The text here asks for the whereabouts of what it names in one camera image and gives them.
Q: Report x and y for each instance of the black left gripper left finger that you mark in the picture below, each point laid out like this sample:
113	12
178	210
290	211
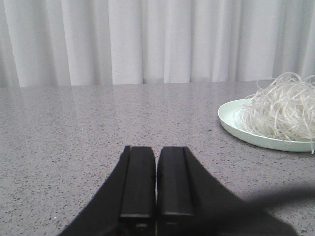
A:
125	203

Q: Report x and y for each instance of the white vermicelli noodle bundle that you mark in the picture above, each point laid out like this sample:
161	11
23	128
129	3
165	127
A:
283	110

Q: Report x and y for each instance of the white pleated curtain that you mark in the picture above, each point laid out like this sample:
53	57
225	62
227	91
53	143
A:
97	42

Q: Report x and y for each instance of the pale green round plate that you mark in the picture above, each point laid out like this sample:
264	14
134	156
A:
229	115

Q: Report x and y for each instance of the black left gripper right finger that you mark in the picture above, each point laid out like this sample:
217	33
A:
186	191

